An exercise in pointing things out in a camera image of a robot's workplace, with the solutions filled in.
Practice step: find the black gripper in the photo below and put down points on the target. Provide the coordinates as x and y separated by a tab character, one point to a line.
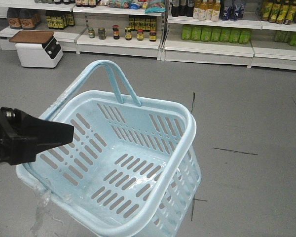
23	136

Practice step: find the light blue plastic basket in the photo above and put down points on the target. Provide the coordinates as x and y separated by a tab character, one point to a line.
130	170

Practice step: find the white box appliance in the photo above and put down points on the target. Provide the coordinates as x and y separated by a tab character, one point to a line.
37	49

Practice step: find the white store shelf unit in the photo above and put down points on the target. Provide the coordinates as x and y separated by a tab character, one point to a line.
93	33

